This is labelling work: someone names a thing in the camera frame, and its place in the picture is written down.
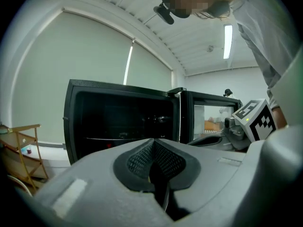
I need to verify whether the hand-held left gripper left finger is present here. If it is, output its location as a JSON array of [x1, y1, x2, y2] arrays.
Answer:
[[33, 138, 175, 227]]

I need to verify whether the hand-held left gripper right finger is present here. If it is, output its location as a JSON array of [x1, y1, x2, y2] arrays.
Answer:
[[153, 138, 251, 222]]

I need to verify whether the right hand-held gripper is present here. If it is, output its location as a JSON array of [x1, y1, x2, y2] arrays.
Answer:
[[188, 98, 277, 151]]

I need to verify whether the orange container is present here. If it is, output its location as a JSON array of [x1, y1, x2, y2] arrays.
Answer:
[[204, 119, 224, 132]]

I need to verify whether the person's right forearm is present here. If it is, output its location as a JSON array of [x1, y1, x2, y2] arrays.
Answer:
[[271, 106, 288, 130]]

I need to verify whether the wooden shelf rack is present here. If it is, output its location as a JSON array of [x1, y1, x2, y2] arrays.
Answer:
[[0, 123, 50, 195]]

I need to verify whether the narrow grey roller blind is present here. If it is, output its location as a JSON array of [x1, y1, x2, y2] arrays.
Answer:
[[125, 41, 173, 89]]

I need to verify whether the long ceiling light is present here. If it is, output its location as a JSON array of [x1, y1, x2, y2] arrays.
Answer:
[[223, 24, 233, 60]]

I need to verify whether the person's grey shirt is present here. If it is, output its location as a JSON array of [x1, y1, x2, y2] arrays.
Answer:
[[228, 0, 301, 112]]

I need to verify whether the large grey roller blind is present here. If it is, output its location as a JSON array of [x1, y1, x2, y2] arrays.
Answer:
[[10, 7, 133, 145]]

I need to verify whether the black head-worn camera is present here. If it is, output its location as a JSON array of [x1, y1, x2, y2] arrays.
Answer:
[[153, 2, 175, 25]]

